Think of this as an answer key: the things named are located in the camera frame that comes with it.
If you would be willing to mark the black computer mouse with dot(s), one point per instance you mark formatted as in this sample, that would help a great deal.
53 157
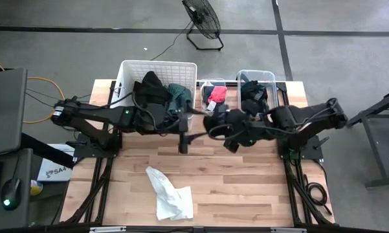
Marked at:
10 194

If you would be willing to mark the black metal stand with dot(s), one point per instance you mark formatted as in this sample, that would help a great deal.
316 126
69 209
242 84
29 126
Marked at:
380 104

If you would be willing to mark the black Puma underwear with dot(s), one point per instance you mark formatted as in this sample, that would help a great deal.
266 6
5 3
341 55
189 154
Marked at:
252 94

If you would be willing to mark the yellow round object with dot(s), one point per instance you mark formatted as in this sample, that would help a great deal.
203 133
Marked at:
36 188

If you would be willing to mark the teal garment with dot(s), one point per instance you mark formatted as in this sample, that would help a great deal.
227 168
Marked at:
181 97

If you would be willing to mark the large black garment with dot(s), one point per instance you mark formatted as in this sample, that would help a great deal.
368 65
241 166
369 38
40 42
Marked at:
152 90

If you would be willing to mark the white cardboard box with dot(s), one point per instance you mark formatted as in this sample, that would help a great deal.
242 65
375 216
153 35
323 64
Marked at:
56 173

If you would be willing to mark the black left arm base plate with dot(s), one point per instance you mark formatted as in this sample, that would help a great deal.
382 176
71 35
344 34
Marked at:
90 150

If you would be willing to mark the large clear plastic bin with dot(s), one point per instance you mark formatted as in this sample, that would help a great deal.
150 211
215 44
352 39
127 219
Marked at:
268 81

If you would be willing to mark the dark grey monitor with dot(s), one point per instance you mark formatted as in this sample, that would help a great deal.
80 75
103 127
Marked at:
4 110

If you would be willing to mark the dark navy cloth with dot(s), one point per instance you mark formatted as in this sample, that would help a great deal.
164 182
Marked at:
207 95

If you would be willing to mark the red cloth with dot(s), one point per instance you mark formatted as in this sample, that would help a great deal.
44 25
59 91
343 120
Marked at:
218 94

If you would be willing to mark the black metal table frame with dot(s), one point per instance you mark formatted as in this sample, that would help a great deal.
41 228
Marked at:
294 202

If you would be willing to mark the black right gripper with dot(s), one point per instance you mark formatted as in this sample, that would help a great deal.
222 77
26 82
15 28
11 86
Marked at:
246 126

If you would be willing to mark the silver aluminium bar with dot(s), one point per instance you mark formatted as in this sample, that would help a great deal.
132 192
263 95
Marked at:
106 229
288 230

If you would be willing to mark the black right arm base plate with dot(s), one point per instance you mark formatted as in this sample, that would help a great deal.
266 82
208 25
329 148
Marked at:
310 152

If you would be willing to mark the white plastic laundry basket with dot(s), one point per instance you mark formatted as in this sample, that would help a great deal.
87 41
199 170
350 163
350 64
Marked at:
126 74

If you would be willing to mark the black floor fan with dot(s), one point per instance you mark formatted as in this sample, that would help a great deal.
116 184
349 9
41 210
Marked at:
202 16

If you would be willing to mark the dark grey desk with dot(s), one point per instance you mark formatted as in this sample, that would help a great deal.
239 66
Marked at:
24 207

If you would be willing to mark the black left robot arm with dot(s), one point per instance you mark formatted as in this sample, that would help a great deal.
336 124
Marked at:
94 113

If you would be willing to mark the white cloth with spots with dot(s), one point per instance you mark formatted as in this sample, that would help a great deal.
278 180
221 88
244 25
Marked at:
168 200

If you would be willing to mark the small clear plastic bin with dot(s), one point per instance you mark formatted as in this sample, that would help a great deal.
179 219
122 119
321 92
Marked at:
204 108

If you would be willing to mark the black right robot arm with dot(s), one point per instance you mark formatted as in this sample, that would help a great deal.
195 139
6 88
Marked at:
310 113

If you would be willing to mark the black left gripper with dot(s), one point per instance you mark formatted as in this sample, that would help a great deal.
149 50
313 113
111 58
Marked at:
162 119

